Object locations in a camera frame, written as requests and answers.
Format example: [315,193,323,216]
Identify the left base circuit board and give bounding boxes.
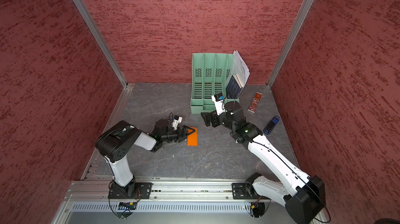
[117,202,137,211]

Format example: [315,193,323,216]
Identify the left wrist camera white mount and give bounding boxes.
[171,115,182,130]

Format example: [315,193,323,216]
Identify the green file organizer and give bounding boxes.
[190,53,233,114]

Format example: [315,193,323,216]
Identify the front aluminium rail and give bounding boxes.
[62,178,316,203]

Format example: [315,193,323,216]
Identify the dark blue notebook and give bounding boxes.
[226,74,243,99]

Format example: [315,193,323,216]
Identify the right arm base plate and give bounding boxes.
[231,182,269,201]

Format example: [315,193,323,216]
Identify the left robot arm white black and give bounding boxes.
[95,117,197,200]

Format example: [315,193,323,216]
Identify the small red box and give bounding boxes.
[248,92,263,113]

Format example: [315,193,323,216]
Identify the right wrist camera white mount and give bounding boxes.
[211,93,226,116]

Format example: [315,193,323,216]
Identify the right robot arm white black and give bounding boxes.
[201,101,326,224]

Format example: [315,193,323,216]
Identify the left aluminium frame post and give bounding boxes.
[72,0,129,89]

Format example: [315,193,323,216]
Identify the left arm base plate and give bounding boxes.
[108,181,153,200]

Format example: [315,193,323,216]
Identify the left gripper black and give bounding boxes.
[161,125,195,142]

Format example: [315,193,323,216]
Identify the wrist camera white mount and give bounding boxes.
[171,115,182,130]
[211,93,226,116]

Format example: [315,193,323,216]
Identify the aluminium frame post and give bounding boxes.
[266,0,314,87]
[72,0,129,89]

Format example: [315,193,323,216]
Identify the orange square paper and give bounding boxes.
[187,130,198,147]

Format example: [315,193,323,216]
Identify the white paper sheets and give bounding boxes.
[226,50,250,88]

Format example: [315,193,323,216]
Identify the right aluminium frame post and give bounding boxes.
[266,0,314,87]

